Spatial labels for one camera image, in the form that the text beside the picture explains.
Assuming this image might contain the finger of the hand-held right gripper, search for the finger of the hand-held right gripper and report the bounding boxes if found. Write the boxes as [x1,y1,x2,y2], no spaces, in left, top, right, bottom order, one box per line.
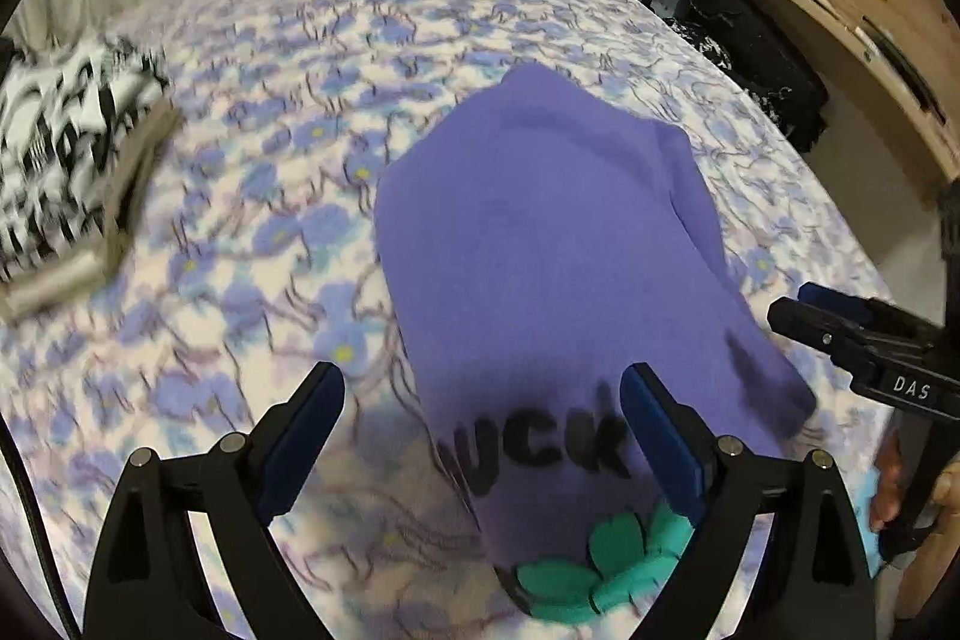
[766,297,882,386]
[797,281,901,330]

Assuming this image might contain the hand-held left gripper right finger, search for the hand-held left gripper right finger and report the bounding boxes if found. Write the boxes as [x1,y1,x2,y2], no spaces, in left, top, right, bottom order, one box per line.
[619,362,878,640]

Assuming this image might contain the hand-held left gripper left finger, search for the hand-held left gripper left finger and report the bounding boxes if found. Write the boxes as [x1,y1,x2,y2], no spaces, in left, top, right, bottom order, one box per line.
[81,361,347,640]

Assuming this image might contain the purple zip hoodie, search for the purple zip hoodie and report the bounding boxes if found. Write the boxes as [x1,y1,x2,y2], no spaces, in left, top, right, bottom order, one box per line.
[373,61,818,622]

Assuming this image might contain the person's right hand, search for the person's right hand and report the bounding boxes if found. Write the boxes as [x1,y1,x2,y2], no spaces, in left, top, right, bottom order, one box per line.
[868,430,960,536]

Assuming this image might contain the black flat desk item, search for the black flat desk item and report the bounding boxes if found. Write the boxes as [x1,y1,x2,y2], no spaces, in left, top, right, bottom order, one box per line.
[861,14,947,124]

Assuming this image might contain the black bag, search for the black bag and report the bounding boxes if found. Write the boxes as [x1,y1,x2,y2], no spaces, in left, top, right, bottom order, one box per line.
[622,0,830,154]

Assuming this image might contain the black white patterned cloth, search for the black white patterned cloth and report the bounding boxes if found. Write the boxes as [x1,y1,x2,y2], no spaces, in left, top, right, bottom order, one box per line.
[664,14,732,75]

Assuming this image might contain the beige folded garment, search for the beige folded garment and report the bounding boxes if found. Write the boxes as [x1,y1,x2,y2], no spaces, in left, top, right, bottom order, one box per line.
[0,104,185,322]

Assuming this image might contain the purple floral blanket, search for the purple floral blanket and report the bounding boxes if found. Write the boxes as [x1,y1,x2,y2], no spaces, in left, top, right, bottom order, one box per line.
[0,0,901,640]

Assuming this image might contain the black white printed folded garment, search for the black white printed folded garment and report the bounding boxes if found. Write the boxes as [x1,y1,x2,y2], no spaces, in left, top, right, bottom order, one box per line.
[0,34,173,270]

